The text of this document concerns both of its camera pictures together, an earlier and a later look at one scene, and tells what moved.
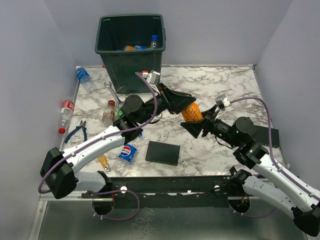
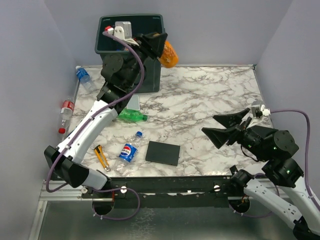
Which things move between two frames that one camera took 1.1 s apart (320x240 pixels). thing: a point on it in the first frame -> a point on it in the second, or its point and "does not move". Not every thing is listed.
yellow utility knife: x=104 y=161 does not move
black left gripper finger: x=174 y=97 -> x=155 y=42
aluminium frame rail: x=44 y=198 does not move
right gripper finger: x=195 y=128 -> x=219 y=136
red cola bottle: x=66 y=113 does not move
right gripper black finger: x=209 y=112 -> x=231 y=119
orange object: x=192 y=113 -> x=169 y=58
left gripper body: x=162 y=104 -> x=144 y=52
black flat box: x=163 y=153 does not move
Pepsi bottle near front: x=127 y=155 does not move
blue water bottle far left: x=84 y=77 does not move
